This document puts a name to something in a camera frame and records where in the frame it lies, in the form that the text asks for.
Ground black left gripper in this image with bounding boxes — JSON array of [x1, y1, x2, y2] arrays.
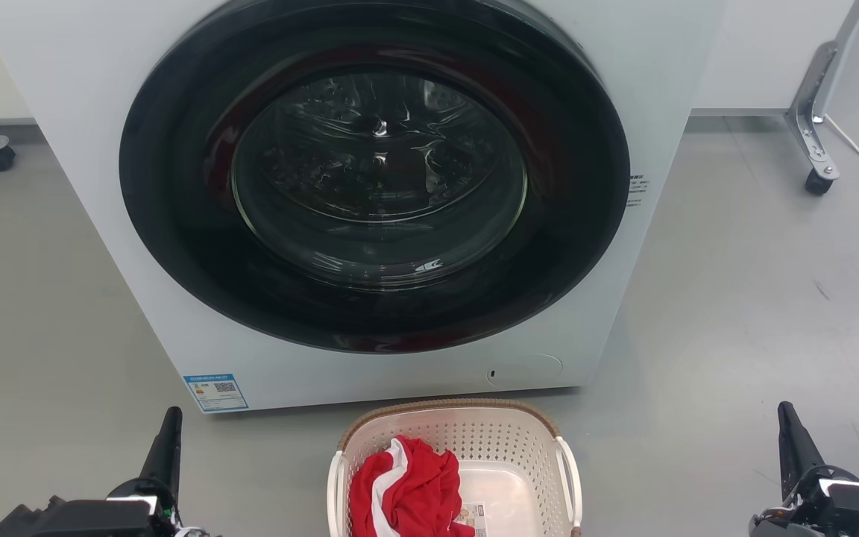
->
[[0, 406, 210, 537]]

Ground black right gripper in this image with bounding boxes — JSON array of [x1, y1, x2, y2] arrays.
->
[[749, 401, 859, 537]]

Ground white perforated laundry basket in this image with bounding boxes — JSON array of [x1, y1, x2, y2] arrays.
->
[[327, 398, 584, 537]]

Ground blue energy label sticker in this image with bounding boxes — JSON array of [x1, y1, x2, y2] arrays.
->
[[182, 373, 250, 413]]

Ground round black washer door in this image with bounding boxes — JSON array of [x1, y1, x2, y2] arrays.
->
[[118, 0, 632, 355]]

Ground red and white garment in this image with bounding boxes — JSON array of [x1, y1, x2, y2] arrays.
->
[[349, 435, 475, 537]]

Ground white front-load washing machine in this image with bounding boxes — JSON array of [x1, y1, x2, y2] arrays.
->
[[0, 0, 729, 415]]

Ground tall metal support leg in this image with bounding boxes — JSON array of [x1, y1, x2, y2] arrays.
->
[[784, 0, 859, 180]]

